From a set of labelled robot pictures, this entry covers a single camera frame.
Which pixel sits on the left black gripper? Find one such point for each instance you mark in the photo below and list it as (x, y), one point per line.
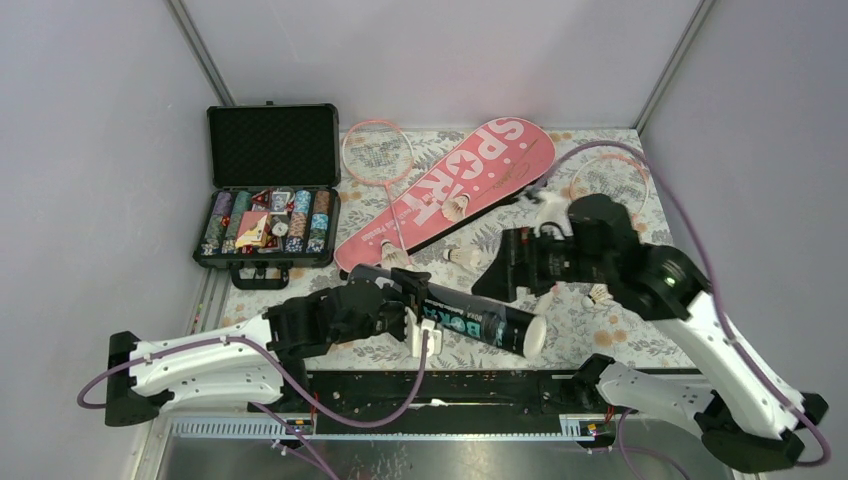
(409, 284)

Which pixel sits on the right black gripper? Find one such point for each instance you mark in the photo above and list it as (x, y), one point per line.
(515, 264)

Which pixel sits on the shuttlecock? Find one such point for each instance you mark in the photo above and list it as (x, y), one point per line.
(454, 209)
(393, 256)
(597, 296)
(468, 257)

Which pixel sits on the black shuttlecock tube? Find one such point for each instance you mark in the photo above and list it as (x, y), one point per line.
(485, 320)

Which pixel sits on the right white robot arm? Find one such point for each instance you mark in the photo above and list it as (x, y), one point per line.
(748, 419)

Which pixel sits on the left pink badminton racket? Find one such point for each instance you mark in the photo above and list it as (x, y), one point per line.
(378, 153)

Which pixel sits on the pink badminton racket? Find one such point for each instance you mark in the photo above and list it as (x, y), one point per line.
(378, 153)
(616, 175)

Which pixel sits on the right pink badminton racket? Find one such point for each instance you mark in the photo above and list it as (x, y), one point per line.
(616, 175)

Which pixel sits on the floral patterned table mat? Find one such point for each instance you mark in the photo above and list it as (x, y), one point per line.
(573, 332)

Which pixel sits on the pink racket cover bag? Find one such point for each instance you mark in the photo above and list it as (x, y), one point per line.
(494, 162)

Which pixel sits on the black poker chip case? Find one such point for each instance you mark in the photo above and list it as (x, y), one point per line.
(283, 159)

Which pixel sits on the playing card box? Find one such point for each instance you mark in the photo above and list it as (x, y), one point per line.
(253, 231)

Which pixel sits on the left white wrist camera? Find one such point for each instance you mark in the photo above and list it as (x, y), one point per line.
(423, 338)

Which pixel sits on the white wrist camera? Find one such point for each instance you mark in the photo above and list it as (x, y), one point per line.
(423, 338)
(550, 212)

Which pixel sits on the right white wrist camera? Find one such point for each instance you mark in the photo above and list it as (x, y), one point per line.
(550, 212)

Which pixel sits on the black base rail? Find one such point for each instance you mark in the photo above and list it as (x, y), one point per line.
(495, 403)

